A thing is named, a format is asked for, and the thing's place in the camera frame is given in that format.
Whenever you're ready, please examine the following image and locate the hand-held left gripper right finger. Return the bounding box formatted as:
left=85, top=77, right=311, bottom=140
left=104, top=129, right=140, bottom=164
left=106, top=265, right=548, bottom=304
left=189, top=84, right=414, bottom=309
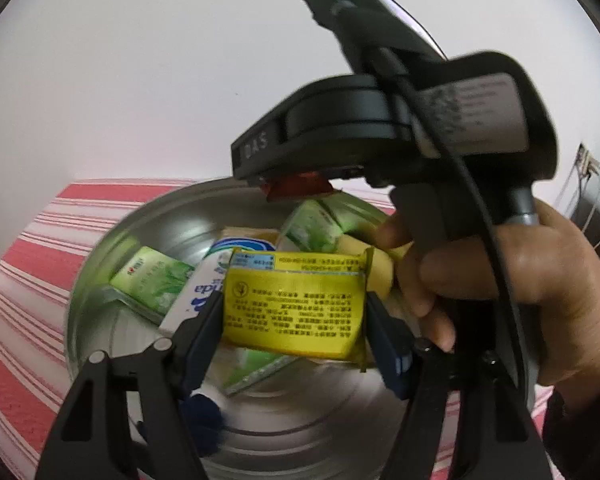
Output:
left=367, top=291, right=553, bottom=480

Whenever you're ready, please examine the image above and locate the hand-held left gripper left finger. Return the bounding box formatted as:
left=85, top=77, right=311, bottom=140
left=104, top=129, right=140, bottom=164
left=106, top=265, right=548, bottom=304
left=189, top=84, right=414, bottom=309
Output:
left=40, top=291, right=226, bottom=480

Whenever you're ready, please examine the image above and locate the green tissue packet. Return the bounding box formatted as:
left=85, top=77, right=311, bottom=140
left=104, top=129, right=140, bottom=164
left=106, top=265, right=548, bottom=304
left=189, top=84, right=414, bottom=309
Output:
left=109, top=246, right=197, bottom=323
left=279, top=199, right=353, bottom=256
left=224, top=344, right=293, bottom=397

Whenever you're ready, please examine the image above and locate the white tube with blue print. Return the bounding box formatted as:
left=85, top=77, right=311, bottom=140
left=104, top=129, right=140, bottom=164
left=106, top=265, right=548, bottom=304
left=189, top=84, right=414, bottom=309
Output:
left=157, top=237, right=279, bottom=338

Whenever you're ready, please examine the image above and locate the small red packet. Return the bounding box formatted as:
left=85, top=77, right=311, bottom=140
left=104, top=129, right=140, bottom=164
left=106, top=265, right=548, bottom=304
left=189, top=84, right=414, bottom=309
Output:
left=261, top=171, right=334, bottom=204

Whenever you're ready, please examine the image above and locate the yellow sponge block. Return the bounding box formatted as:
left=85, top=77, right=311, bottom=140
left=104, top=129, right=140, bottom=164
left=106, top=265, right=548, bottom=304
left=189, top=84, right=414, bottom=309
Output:
left=340, top=235, right=413, bottom=303

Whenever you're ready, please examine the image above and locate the yellow printed snack packet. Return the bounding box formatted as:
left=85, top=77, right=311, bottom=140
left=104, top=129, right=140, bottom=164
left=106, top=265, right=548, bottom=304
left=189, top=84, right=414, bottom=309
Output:
left=222, top=247, right=372, bottom=373

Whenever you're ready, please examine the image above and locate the round metal bowl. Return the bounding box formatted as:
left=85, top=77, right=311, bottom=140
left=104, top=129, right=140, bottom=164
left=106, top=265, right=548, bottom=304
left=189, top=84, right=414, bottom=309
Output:
left=65, top=177, right=536, bottom=480

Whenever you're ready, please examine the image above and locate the person's right forearm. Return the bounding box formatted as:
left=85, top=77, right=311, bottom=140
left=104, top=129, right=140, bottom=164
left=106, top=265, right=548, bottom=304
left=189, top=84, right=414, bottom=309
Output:
left=542, top=387, right=600, bottom=480

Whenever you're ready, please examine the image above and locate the person's right hand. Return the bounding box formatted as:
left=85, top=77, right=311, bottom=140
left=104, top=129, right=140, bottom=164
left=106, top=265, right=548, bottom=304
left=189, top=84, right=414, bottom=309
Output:
left=375, top=199, right=600, bottom=391

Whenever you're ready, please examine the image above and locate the red white striped cloth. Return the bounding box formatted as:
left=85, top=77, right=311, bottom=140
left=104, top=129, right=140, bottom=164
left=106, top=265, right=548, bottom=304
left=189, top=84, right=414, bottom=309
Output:
left=0, top=177, right=556, bottom=480

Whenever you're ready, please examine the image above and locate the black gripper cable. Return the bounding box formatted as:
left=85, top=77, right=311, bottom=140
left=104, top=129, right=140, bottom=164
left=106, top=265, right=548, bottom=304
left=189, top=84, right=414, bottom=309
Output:
left=330, top=0, right=541, bottom=411

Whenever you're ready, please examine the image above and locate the white wall socket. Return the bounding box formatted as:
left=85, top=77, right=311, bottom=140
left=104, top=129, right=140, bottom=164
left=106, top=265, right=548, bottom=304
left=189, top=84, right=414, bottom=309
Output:
left=575, top=142, right=600, bottom=181

